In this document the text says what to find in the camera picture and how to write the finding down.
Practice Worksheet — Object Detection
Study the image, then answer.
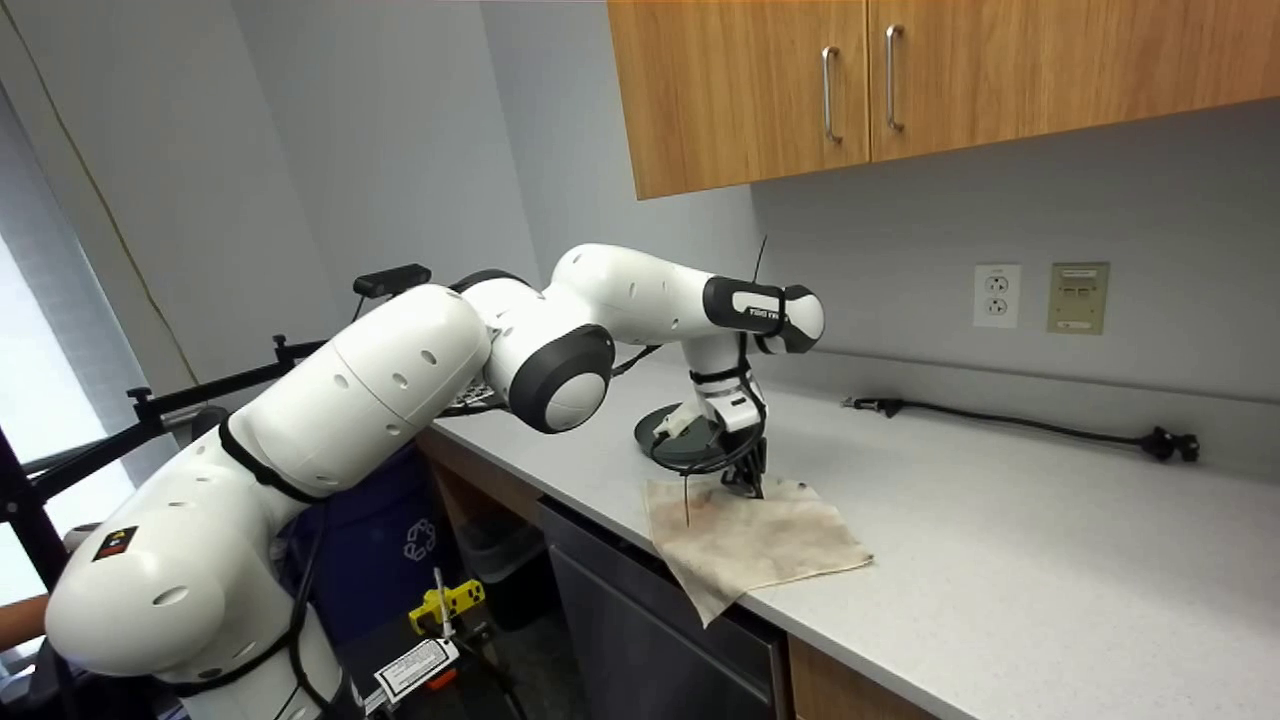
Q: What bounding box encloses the dark green round plate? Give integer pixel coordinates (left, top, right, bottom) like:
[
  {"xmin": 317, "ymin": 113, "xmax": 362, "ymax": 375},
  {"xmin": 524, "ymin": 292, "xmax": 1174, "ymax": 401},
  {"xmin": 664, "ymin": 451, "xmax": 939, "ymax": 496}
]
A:
[{"xmin": 632, "ymin": 404, "xmax": 736, "ymax": 480}]

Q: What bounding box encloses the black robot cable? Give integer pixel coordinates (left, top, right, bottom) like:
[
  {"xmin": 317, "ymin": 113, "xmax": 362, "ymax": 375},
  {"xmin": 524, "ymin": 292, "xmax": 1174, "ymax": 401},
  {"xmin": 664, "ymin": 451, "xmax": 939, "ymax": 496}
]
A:
[{"xmin": 604, "ymin": 333, "xmax": 778, "ymax": 485}]

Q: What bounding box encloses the wooden base cabinet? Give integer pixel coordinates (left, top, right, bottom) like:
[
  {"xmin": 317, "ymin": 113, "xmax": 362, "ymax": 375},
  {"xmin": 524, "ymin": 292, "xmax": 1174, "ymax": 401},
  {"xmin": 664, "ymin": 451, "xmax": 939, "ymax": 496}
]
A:
[
  {"xmin": 788, "ymin": 637, "xmax": 937, "ymax": 720},
  {"xmin": 413, "ymin": 431, "xmax": 551, "ymax": 576}
]

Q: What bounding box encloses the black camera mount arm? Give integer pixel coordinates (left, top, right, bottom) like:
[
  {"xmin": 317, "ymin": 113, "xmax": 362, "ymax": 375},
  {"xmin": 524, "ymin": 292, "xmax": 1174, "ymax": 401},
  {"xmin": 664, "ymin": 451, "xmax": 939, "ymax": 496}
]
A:
[{"xmin": 125, "ymin": 333, "xmax": 330, "ymax": 431}]

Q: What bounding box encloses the black dishwasher front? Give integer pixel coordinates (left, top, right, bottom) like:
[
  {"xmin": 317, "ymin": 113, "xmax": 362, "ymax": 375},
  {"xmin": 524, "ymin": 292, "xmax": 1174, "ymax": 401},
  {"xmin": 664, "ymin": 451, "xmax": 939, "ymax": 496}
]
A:
[{"xmin": 536, "ymin": 496, "xmax": 791, "ymax": 720}]

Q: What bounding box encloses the silver cabinet door handle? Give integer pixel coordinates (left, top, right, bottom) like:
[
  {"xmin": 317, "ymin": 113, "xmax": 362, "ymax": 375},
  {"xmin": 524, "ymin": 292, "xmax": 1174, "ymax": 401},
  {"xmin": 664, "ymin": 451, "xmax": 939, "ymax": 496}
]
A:
[
  {"xmin": 878, "ymin": 18, "xmax": 912, "ymax": 137},
  {"xmin": 817, "ymin": 45, "xmax": 848, "ymax": 147}
]

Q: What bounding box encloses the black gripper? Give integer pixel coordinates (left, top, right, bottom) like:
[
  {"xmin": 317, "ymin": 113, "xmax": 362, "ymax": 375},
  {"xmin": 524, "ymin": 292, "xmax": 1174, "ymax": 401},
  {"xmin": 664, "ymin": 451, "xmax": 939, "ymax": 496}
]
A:
[{"xmin": 717, "ymin": 427, "xmax": 773, "ymax": 504}]

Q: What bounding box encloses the white and red device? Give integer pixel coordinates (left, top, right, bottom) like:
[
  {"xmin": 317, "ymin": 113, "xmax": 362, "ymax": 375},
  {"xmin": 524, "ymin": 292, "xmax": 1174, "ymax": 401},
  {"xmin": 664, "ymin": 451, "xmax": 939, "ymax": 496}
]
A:
[{"xmin": 353, "ymin": 637, "xmax": 465, "ymax": 714}]

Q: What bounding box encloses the black exterior camera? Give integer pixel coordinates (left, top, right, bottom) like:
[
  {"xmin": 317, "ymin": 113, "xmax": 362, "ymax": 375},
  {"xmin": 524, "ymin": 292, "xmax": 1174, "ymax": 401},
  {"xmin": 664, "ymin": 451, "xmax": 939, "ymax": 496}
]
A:
[{"xmin": 353, "ymin": 261, "xmax": 437, "ymax": 303}]

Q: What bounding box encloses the black cord on counter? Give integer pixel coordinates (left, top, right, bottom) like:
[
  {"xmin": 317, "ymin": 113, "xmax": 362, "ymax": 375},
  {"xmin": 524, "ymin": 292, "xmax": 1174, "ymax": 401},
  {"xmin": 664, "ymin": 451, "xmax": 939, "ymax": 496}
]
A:
[{"xmin": 843, "ymin": 391, "xmax": 1202, "ymax": 468}]

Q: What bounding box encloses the beige cloth towel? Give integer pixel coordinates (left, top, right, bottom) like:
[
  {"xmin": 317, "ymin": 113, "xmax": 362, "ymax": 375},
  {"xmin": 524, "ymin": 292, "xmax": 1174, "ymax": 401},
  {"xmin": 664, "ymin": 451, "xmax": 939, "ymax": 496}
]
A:
[{"xmin": 643, "ymin": 470, "xmax": 875, "ymax": 633}]

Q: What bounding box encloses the yellow clamp tool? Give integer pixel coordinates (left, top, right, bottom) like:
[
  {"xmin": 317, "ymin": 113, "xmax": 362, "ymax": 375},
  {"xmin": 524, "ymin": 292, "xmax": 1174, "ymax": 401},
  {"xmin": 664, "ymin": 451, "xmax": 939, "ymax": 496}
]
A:
[{"xmin": 402, "ymin": 566, "xmax": 493, "ymax": 640}]

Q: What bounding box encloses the beige wall plate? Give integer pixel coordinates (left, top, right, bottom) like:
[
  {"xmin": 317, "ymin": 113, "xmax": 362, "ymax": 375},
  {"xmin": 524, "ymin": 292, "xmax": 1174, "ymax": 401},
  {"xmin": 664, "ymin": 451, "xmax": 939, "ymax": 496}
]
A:
[{"xmin": 1043, "ymin": 256, "xmax": 1111, "ymax": 336}]

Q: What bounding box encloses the blue recycling bin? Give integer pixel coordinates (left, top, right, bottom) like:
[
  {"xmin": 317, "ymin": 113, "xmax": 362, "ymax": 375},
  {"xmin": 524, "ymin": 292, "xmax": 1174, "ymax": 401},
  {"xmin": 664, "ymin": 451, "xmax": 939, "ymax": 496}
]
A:
[{"xmin": 277, "ymin": 444, "xmax": 465, "ymax": 644}]

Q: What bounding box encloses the black metal cart frame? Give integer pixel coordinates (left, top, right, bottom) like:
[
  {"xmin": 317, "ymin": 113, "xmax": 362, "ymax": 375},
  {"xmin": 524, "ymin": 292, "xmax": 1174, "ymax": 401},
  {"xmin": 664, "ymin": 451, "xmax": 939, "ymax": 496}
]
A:
[{"xmin": 0, "ymin": 422, "xmax": 151, "ymax": 592}]

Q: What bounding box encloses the white wall power outlet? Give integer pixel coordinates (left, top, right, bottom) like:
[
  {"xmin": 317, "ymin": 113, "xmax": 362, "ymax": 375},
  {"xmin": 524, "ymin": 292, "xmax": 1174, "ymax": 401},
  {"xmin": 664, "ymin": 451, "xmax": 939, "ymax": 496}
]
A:
[{"xmin": 973, "ymin": 261, "xmax": 1023, "ymax": 333}]

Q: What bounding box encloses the wooden upper wall cabinet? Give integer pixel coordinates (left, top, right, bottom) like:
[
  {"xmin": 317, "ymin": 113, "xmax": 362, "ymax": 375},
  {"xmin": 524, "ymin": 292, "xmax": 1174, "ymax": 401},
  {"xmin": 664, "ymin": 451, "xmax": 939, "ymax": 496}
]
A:
[{"xmin": 608, "ymin": 0, "xmax": 1280, "ymax": 203}]

